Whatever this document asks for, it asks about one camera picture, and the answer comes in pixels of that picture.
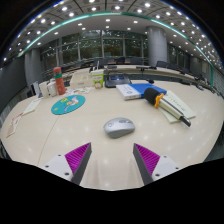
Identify white lidded mug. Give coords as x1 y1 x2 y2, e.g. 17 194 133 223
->
47 79 58 98

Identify blue and white book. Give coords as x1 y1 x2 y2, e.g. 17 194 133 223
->
115 82 168 101

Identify beige cardboard box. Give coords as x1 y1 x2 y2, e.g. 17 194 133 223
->
69 68 93 90

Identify long curved conference desk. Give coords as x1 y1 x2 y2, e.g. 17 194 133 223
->
41 64 214 92

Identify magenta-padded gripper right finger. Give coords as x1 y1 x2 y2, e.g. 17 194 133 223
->
132 143 183 186

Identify white booklet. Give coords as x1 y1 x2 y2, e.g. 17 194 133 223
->
159 89 197 124

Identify round teal cartoon mouse pad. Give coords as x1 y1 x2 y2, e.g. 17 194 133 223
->
50 94 87 116

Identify black conference microphone console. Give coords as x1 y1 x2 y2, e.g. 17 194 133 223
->
104 74 132 89

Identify red and white leaflet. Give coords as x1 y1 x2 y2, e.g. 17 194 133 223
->
6 112 24 138

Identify colourful sticker sheet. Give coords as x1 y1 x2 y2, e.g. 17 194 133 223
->
64 87 92 97

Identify ceiling lights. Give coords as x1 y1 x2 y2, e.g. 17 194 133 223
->
3 0 223 64

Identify red thermos bottle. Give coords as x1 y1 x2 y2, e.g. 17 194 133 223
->
53 66 67 96

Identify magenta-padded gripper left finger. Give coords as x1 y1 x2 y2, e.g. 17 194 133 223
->
42 142 93 186

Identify silver computer mouse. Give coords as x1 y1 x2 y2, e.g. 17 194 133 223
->
102 116 136 139

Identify white paper cup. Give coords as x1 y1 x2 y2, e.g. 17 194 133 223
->
39 81 50 99

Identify black handheld microphone orange ring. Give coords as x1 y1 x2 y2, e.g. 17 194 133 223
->
143 87 193 128

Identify dark office chairs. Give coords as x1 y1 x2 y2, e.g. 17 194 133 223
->
63 56 208 84

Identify printed paper cup with straw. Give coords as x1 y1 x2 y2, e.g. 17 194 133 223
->
90 68 105 90

